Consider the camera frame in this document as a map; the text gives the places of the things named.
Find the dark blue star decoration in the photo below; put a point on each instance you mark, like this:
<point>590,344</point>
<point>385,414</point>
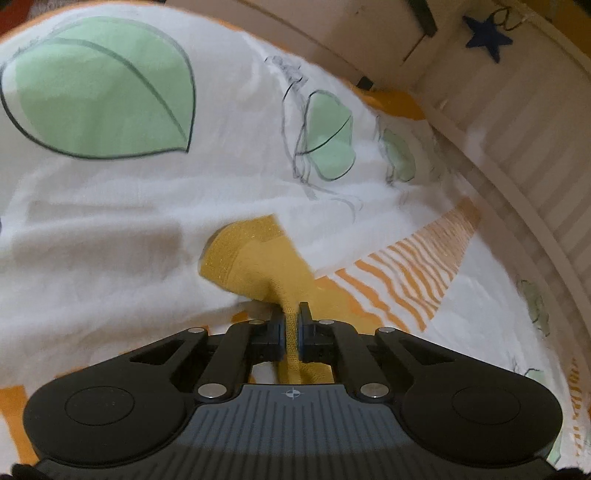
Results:
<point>487,37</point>

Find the white leaf print bedsheet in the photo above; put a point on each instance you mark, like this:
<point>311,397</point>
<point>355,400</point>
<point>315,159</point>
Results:
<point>138,217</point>

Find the mustard yellow knit garment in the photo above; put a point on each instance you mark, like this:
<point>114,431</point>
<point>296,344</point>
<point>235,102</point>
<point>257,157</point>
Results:
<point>258,263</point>

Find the orange pillow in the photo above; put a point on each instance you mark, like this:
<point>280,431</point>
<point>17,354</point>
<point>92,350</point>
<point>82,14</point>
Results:
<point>397,102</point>

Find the white striped headboard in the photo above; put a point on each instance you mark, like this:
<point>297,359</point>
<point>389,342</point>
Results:
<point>521,129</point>

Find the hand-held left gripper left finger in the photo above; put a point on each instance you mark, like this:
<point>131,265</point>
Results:
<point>278,338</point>

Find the beige wardrobe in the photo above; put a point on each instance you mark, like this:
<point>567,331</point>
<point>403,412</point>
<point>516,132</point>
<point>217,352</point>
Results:
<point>332,32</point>

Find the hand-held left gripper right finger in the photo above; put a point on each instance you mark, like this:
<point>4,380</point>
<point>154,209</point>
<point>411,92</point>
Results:
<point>301,339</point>

